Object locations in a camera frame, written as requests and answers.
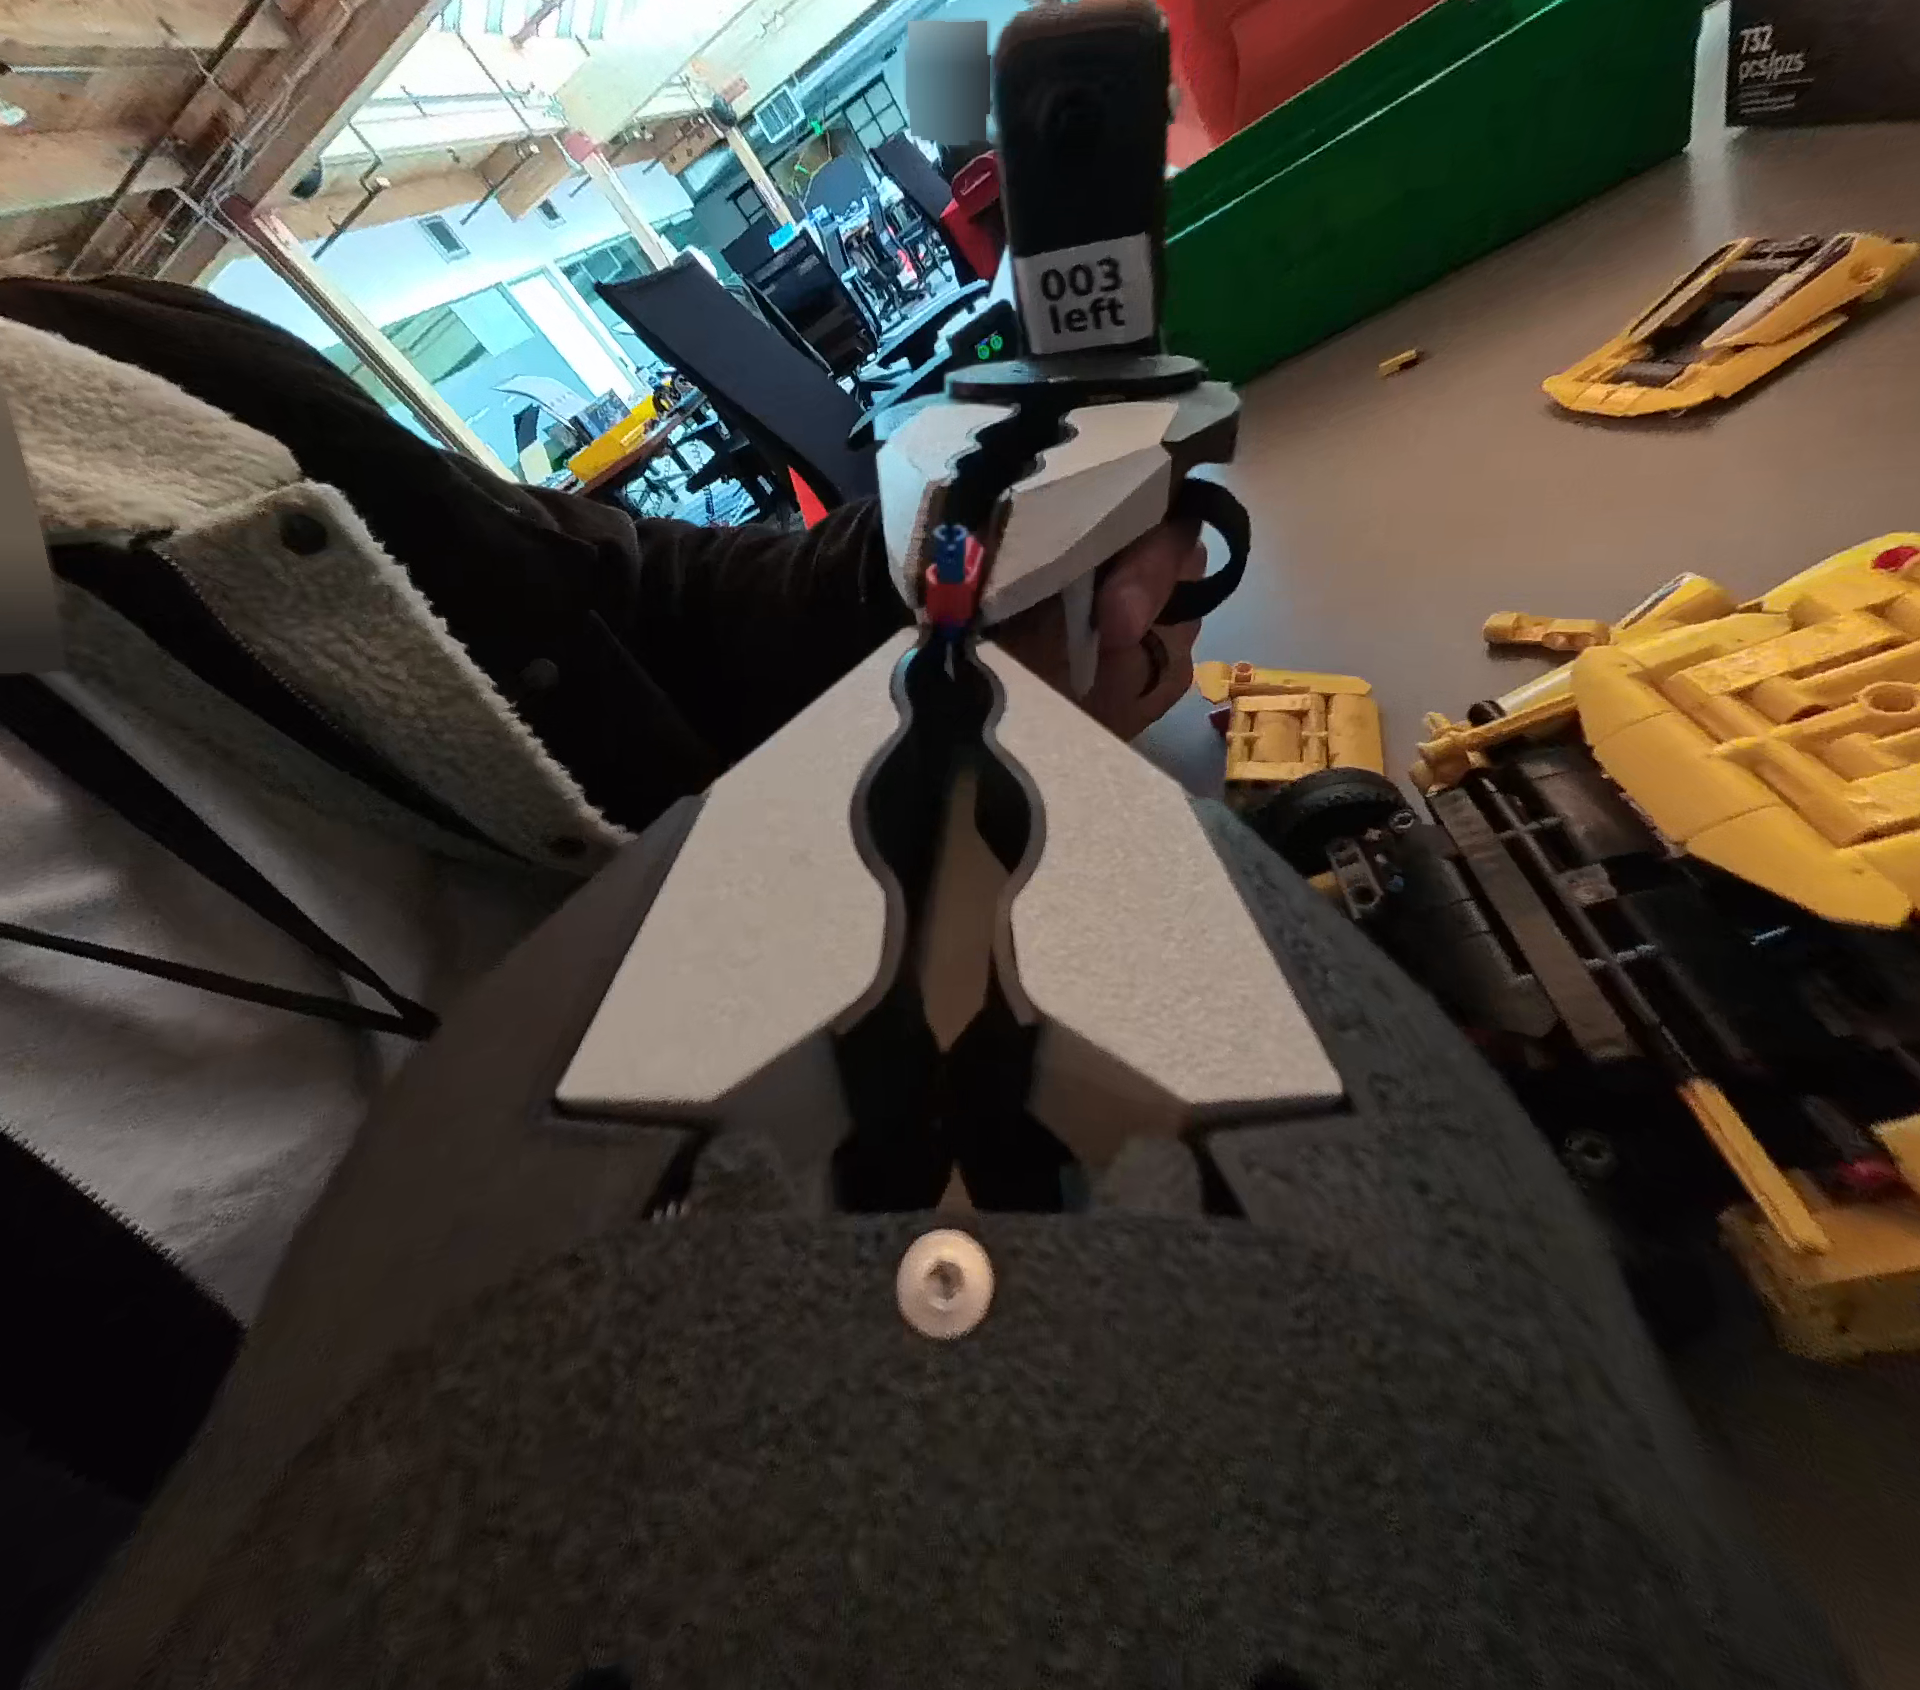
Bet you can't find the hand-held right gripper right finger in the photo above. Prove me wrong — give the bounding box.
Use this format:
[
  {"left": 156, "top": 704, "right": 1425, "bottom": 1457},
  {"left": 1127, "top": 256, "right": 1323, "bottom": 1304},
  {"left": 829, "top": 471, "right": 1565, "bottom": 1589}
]
[{"left": 953, "top": 638, "right": 1349, "bottom": 1213}]

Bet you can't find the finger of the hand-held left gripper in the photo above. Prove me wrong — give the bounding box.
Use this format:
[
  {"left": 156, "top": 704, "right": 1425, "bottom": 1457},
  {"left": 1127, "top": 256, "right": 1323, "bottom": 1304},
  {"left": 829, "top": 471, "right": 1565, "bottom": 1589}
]
[
  {"left": 977, "top": 395, "right": 1187, "bottom": 631},
  {"left": 873, "top": 417, "right": 1030, "bottom": 610}
]

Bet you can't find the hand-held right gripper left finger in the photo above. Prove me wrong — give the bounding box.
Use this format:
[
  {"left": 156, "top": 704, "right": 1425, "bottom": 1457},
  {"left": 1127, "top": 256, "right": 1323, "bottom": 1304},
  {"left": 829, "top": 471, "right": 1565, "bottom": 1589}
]
[{"left": 560, "top": 631, "right": 953, "bottom": 1213}]

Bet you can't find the red bush blue pin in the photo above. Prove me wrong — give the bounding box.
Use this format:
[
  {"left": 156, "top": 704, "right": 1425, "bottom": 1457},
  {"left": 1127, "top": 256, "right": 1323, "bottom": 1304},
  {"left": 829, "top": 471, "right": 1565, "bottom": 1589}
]
[{"left": 921, "top": 522, "right": 988, "bottom": 638}]

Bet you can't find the yellow hood panel assembly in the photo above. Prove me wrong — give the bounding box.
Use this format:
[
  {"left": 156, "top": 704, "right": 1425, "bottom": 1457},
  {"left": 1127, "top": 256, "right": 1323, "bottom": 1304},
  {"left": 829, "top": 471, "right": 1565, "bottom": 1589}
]
[{"left": 1196, "top": 661, "right": 1384, "bottom": 811}]

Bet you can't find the yellow toy brick car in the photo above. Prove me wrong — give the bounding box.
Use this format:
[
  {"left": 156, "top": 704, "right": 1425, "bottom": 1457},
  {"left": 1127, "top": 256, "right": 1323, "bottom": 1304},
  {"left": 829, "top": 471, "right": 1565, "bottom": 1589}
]
[{"left": 1255, "top": 535, "right": 1920, "bottom": 1363}]

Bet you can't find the yellow headlight panel piece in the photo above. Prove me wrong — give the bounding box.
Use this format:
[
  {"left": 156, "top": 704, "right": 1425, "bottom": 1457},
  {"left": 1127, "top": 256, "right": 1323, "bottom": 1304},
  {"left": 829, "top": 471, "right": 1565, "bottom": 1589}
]
[{"left": 1542, "top": 233, "right": 1920, "bottom": 420}]

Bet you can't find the person's left forearm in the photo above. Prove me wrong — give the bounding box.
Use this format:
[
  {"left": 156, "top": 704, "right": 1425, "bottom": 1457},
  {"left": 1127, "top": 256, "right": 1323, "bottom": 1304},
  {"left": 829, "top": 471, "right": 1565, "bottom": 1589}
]
[{"left": 511, "top": 487, "right": 921, "bottom": 804}]

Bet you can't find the person's left hand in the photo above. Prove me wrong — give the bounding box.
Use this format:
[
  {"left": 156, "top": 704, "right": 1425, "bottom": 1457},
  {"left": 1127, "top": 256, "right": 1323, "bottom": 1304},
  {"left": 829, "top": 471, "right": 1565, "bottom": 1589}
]
[{"left": 985, "top": 520, "right": 1211, "bottom": 750}]

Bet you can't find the small red bin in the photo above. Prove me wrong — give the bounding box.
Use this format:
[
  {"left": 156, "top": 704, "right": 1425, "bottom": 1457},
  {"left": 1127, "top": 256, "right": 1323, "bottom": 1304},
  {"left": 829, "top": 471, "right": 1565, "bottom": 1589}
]
[{"left": 943, "top": 149, "right": 1009, "bottom": 285}]

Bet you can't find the black tilted panel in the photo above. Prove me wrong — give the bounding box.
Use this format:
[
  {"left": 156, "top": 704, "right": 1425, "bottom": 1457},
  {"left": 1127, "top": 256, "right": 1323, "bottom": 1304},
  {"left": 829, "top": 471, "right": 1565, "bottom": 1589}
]
[{"left": 601, "top": 257, "right": 888, "bottom": 522}]

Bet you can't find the black office chair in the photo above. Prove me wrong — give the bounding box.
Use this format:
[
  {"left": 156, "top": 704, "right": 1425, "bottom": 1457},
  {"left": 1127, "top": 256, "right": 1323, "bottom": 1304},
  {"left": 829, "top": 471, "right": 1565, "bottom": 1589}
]
[{"left": 718, "top": 131, "right": 958, "bottom": 373}]

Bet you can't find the yellow plastic tray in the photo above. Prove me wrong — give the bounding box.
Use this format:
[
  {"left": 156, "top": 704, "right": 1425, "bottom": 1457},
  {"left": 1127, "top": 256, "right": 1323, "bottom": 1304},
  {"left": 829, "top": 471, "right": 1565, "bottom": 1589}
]
[{"left": 567, "top": 395, "right": 660, "bottom": 482}]

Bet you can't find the green plastic bin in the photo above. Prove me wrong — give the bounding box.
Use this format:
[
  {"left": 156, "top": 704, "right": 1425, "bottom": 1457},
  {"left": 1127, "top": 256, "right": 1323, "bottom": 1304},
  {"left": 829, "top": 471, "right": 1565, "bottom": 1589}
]
[{"left": 1159, "top": 0, "right": 1727, "bottom": 388}]

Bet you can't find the white striped shirt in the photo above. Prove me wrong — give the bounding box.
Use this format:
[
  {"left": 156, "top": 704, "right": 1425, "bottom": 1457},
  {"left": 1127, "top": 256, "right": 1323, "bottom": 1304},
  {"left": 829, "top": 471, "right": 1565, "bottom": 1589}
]
[{"left": 0, "top": 672, "right": 602, "bottom": 1316}]

